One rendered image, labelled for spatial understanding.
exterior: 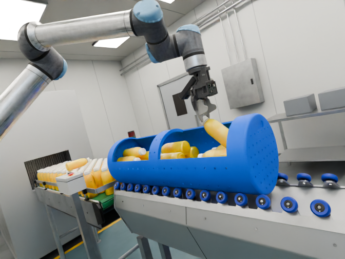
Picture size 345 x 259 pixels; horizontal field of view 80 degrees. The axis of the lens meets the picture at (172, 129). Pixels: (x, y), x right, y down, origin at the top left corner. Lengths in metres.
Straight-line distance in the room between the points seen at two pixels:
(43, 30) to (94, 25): 0.23
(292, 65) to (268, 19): 0.88
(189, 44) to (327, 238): 0.74
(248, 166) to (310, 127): 3.44
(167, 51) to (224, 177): 0.52
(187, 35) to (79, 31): 0.40
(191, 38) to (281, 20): 3.38
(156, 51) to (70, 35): 0.33
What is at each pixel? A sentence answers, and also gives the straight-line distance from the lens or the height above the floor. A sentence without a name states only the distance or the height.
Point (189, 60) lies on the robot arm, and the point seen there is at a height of 1.49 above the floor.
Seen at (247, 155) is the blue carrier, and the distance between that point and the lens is 0.67.
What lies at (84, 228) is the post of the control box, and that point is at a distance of 1.53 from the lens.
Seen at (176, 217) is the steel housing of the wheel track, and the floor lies 0.86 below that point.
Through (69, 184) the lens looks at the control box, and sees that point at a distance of 1.36.
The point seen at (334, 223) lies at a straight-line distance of 0.71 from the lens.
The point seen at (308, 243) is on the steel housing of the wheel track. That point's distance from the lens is 0.73.
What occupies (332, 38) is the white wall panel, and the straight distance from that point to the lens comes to 3.97.
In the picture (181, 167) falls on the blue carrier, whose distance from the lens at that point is 0.82.
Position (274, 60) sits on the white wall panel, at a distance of 4.10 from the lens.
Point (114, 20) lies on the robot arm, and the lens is 0.83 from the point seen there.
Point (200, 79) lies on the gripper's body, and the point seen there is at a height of 1.41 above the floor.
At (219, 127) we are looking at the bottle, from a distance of 0.81.
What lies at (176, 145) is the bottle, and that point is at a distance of 0.96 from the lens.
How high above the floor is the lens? 1.29
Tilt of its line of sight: 3 degrees down
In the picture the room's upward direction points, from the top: 14 degrees counter-clockwise
